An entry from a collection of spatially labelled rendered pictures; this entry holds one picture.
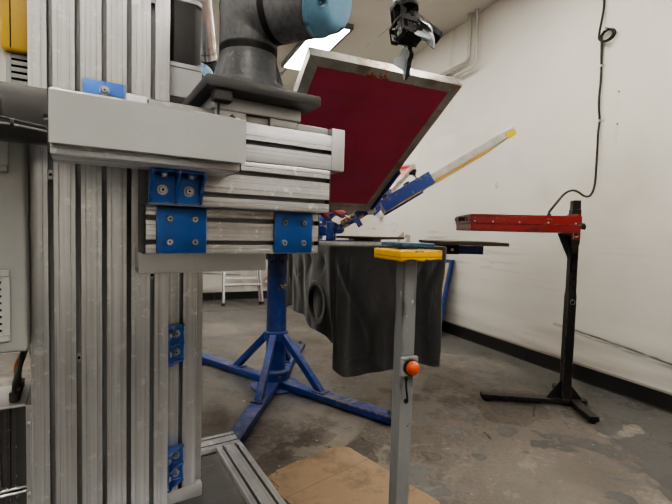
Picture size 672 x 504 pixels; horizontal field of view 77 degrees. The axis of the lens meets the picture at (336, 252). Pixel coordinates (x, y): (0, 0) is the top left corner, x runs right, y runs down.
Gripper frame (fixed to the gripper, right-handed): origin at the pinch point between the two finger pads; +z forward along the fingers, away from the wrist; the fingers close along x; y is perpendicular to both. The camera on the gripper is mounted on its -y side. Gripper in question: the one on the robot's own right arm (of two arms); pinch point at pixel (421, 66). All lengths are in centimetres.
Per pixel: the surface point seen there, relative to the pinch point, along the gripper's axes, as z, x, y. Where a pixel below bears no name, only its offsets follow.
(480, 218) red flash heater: 19, -79, -90
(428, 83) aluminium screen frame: -7.9, -16.0, -15.5
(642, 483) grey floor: 144, -37, -111
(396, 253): 58, 3, 18
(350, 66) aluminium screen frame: -8.0, -15.5, 15.1
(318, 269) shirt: 53, -40, 22
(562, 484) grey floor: 141, -48, -79
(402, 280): 64, -3, 14
